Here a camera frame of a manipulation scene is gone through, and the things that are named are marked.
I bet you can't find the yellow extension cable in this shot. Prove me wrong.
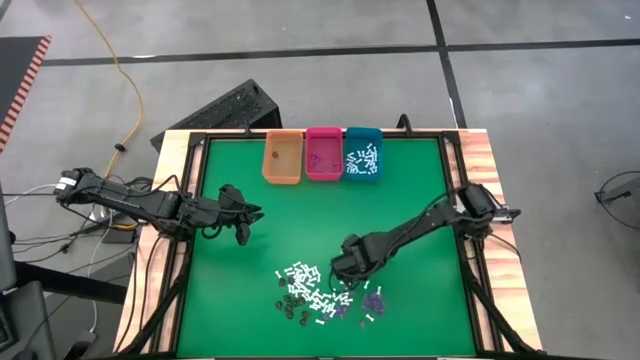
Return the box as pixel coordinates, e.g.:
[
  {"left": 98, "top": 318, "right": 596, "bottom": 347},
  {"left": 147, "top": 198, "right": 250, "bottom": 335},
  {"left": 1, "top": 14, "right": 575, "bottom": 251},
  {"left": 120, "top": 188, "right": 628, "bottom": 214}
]
[{"left": 73, "top": 0, "right": 145, "bottom": 179}]

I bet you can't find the white cable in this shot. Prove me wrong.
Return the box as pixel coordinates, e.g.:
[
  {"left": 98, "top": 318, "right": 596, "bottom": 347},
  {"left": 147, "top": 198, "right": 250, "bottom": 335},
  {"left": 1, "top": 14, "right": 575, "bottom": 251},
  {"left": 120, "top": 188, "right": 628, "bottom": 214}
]
[{"left": 87, "top": 209, "right": 114, "bottom": 334}]

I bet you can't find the wooden table border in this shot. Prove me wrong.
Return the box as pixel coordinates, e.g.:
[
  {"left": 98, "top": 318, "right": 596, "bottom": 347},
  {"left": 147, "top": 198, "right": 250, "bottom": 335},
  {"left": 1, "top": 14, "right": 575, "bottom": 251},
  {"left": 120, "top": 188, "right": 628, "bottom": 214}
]
[{"left": 113, "top": 128, "right": 544, "bottom": 359}]

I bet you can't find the grey equipment cabinet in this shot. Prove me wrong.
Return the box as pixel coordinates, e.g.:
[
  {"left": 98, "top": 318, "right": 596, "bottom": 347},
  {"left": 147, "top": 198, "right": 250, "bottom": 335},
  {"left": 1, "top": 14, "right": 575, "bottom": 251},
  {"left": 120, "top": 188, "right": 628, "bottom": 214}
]
[{"left": 0, "top": 184, "right": 59, "bottom": 360}]

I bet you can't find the black mat orange striped edge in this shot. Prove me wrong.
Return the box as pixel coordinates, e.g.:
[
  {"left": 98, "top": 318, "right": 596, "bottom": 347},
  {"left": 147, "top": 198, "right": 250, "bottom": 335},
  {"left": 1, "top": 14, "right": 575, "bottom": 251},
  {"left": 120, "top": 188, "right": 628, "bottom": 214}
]
[{"left": 0, "top": 35, "right": 53, "bottom": 151}]

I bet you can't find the black mesh computer case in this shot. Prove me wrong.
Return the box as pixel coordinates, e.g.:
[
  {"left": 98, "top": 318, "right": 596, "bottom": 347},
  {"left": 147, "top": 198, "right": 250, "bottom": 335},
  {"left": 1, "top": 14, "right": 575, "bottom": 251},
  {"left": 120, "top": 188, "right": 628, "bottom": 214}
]
[{"left": 149, "top": 78, "right": 284, "bottom": 151}]

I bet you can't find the pink plastic bin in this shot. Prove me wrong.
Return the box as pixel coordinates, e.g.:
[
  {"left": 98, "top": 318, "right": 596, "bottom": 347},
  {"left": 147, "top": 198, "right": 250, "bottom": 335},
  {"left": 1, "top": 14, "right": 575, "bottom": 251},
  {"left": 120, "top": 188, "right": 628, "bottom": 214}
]
[{"left": 305, "top": 127, "right": 345, "bottom": 182}]

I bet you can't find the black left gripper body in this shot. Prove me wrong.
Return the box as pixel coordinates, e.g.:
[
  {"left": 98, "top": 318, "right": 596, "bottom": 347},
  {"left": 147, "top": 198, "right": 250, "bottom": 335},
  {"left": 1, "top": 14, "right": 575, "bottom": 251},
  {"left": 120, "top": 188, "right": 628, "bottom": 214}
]
[{"left": 199, "top": 183, "right": 252, "bottom": 246}]

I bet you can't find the orange plastic bin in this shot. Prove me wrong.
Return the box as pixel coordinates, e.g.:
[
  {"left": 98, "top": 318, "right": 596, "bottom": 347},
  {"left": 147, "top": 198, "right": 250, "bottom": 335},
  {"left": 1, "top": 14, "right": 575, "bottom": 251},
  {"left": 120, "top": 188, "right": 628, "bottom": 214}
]
[{"left": 262, "top": 130, "right": 305, "bottom": 186}]

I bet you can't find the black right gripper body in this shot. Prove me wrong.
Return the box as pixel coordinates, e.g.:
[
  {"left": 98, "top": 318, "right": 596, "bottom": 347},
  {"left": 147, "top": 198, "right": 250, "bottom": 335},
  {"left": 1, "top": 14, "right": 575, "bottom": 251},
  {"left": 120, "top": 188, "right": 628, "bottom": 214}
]
[{"left": 330, "top": 233, "right": 376, "bottom": 289}]

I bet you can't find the blue plastic bin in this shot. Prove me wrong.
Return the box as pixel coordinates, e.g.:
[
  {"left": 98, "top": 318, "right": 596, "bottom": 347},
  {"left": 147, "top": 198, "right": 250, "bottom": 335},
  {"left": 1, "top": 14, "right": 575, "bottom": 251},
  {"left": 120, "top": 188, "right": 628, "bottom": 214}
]
[{"left": 344, "top": 127, "right": 385, "bottom": 182}]

